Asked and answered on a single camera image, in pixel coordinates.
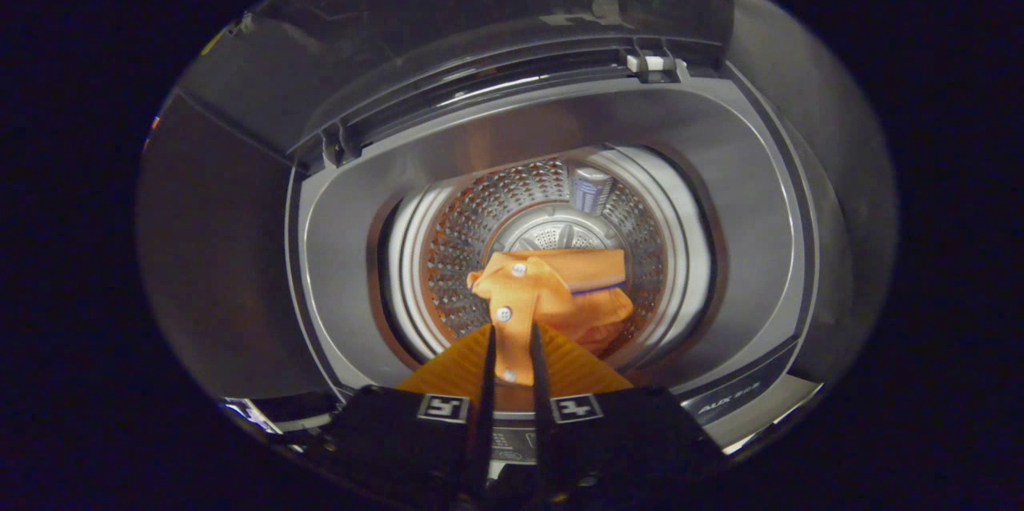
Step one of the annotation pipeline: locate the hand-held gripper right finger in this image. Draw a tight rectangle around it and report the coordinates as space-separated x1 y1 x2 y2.
530 323 725 508

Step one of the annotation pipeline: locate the orange polo shirt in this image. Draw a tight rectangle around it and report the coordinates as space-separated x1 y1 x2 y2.
467 249 634 388

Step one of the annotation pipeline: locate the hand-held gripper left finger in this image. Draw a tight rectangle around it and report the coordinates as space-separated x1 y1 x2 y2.
320 325 497 508

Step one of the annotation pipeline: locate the grey washing machine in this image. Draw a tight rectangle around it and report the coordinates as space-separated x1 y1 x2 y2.
284 75 825 456

